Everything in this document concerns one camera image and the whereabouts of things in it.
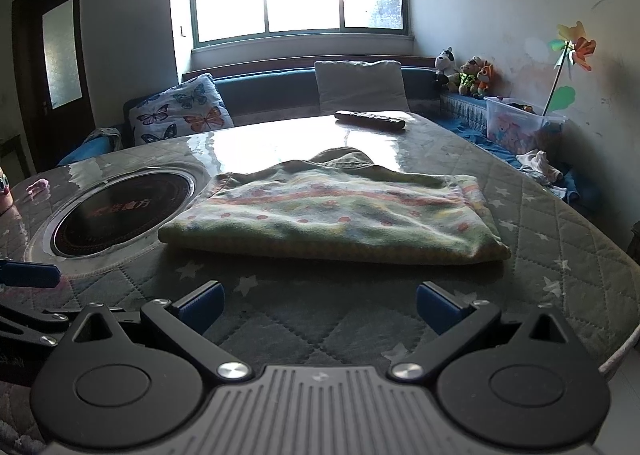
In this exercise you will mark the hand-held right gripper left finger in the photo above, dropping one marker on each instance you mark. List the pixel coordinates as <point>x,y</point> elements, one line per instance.
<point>202,305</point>

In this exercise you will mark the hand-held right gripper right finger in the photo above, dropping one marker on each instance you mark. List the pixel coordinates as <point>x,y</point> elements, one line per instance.
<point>437,305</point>

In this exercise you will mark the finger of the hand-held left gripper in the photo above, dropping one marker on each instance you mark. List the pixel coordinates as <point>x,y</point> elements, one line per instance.
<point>30,274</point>
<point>30,322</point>

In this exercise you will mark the floral green child's jacket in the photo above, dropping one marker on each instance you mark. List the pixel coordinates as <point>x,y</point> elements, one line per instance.
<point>325,215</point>

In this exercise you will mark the pink cartoon water bottle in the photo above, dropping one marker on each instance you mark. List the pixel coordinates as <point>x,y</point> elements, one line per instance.
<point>4,190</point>

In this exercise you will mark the small pink toy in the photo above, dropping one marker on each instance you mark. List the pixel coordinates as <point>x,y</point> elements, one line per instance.
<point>39,186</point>

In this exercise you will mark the black round induction cooktop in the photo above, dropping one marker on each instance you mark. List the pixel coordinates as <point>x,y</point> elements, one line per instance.
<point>120,215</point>

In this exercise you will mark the blue cushion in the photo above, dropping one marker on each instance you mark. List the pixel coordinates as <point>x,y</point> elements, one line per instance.
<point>85,152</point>

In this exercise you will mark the dark wooden door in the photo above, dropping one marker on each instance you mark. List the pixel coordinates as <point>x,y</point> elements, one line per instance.
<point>30,125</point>

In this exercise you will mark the grey cloth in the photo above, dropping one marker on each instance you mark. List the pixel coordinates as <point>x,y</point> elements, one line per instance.
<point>105,137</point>

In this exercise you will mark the white clothing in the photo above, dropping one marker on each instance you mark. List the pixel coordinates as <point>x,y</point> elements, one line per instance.
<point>540,165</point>

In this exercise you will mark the clear plastic storage box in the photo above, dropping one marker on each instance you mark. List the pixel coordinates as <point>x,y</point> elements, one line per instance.
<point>515,130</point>

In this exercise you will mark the butterfly print pillow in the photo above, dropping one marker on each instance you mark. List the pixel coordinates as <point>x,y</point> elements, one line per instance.
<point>175,110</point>

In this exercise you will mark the black remote control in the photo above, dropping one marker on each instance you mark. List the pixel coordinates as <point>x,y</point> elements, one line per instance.
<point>370,120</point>

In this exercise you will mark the blue bench sofa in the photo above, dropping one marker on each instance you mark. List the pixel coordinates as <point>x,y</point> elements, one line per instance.
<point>270,90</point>

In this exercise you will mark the brown plush toy green shirt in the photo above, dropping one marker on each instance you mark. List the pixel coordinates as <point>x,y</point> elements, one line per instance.
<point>469,80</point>

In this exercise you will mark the orange plush toy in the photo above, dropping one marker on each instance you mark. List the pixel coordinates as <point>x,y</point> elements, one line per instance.
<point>485,80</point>

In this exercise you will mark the grey cushion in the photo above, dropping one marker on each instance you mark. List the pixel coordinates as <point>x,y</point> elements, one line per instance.
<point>360,85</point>

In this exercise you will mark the black and white plush cow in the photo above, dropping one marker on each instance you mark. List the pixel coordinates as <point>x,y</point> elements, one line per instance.
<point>445,65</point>

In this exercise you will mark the colourful paper pinwheel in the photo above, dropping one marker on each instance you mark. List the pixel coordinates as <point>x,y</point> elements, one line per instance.
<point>580,50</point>

